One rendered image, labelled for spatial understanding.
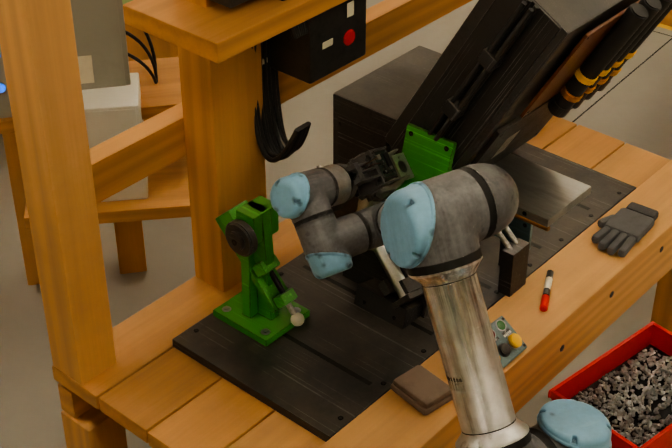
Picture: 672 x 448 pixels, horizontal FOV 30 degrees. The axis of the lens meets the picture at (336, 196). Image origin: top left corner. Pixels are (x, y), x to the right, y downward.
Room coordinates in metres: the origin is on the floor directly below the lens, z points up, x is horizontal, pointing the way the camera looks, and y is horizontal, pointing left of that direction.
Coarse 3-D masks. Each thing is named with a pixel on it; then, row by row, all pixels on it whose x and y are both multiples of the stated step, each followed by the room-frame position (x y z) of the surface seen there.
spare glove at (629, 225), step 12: (636, 204) 2.37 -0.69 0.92; (612, 216) 2.33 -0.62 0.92; (624, 216) 2.32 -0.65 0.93; (636, 216) 2.32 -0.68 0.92; (648, 216) 2.33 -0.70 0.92; (612, 228) 2.29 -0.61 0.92; (624, 228) 2.28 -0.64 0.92; (636, 228) 2.28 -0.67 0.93; (648, 228) 2.29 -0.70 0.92; (600, 240) 2.25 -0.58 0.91; (612, 240) 2.25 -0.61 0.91; (624, 240) 2.24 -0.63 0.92; (636, 240) 2.25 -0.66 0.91; (612, 252) 2.20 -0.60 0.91; (624, 252) 2.20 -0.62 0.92
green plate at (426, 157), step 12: (408, 132) 2.13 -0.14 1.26; (420, 132) 2.12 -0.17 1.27; (408, 144) 2.12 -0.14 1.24; (420, 144) 2.11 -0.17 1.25; (432, 144) 2.09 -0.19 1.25; (444, 144) 2.08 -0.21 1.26; (456, 144) 2.07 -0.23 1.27; (408, 156) 2.12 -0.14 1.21; (420, 156) 2.10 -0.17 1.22; (432, 156) 2.08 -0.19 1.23; (444, 156) 2.07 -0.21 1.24; (420, 168) 2.09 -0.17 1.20; (432, 168) 2.08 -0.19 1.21; (444, 168) 2.06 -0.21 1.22; (408, 180) 2.10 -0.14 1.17; (420, 180) 2.08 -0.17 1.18
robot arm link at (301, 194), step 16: (288, 176) 1.86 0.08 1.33; (304, 176) 1.87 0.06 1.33; (320, 176) 1.89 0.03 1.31; (272, 192) 1.85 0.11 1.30; (288, 192) 1.83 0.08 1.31; (304, 192) 1.83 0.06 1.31; (320, 192) 1.86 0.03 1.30; (336, 192) 1.89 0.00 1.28; (288, 208) 1.82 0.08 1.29; (304, 208) 1.82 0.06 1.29; (320, 208) 1.83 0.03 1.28
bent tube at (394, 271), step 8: (392, 160) 2.09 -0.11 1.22; (400, 160) 2.11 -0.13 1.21; (400, 168) 2.11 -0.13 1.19; (408, 168) 2.10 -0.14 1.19; (400, 176) 2.07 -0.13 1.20; (360, 200) 2.11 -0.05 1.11; (360, 208) 2.11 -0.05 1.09; (376, 248) 2.06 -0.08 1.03; (384, 248) 2.06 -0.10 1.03; (384, 256) 2.04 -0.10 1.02; (384, 264) 2.03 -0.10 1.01; (392, 264) 2.03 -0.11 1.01; (392, 272) 2.02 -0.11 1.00; (400, 272) 2.02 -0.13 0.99; (392, 280) 2.01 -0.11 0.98; (400, 288) 2.00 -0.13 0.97; (400, 296) 1.99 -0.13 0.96
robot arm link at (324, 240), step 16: (304, 224) 1.81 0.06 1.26; (320, 224) 1.81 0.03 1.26; (336, 224) 1.83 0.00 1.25; (352, 224) 1.83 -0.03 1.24; (304, 240) 1.80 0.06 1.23; (320, 240) 1.79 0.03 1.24; (336, 240) 1.80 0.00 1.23; (352, 240) 1.81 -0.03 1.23; (368, 240) 1.83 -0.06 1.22; (320, 256) 1.78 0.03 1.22; (336, 256) 1.78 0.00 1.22; (352, 256) 1.82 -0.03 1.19; (320, 272) 1.77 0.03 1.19; (336, 272) 1.76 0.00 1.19
